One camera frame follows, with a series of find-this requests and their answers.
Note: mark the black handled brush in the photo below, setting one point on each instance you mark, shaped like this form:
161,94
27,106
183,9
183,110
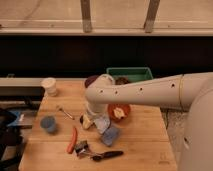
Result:
106,155

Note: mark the blue cup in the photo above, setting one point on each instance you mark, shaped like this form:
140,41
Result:
48,124

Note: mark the dark pine cone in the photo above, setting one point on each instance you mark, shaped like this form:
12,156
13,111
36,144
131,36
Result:
122,81

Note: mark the blue sponge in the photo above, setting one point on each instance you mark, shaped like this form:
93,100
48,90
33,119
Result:
110,135

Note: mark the yellow item in bowl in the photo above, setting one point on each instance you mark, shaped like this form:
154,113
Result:
119,113

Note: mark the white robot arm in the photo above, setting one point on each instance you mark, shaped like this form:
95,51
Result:
190,92

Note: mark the white cup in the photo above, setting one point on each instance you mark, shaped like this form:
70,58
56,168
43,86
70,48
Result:
49,84

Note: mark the orange bowl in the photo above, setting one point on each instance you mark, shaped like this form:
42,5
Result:
126,108

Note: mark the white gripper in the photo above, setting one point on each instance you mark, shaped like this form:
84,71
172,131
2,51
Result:
93,111

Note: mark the small metal clip object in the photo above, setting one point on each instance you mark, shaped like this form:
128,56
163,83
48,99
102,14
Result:
81,148

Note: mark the green plastic bin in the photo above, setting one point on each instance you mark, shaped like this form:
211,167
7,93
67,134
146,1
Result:
132,74

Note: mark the orange carrot toy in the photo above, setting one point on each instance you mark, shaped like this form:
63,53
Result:
73,141

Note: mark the purple bowl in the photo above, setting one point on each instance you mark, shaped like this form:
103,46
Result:
90,80

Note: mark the metal spoon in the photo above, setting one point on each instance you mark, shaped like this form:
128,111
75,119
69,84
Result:
59,108

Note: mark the grey towel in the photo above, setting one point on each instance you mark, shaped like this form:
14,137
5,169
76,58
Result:
102,123

